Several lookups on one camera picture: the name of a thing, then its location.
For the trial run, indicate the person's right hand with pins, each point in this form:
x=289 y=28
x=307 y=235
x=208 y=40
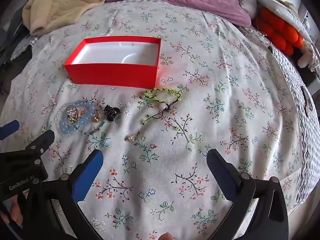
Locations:
x=166 y=236

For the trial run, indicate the floral bed sheet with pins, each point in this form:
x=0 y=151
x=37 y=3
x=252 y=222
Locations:
x=200 y=105

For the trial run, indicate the beige fleece blanket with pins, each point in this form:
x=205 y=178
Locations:
x=62 y=2

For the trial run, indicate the person's left hand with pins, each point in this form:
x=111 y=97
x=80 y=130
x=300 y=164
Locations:
x=13 y=211

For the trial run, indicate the small metal earring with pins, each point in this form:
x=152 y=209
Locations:
x=130 y=138

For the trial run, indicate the red cardboard box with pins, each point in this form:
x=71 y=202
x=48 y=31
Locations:
x=112 y=75

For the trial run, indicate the grey plaid cloth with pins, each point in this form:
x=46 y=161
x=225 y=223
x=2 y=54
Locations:
x=23 y=47

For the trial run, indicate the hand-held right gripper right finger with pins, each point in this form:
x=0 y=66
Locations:
x=222 y=177

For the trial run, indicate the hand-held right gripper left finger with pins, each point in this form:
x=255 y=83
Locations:
x=87 y=177

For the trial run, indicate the orange plush toy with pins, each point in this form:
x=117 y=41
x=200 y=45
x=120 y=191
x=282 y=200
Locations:
x=277 y=32

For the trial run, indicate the black hair claw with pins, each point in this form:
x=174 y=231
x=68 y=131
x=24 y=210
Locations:
x=111 y=111

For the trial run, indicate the grey quilted bedspread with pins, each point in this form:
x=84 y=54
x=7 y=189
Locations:
x=300 y=100

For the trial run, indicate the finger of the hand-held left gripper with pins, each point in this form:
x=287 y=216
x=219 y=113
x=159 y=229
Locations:
x=37 y=142
x=8 y=130

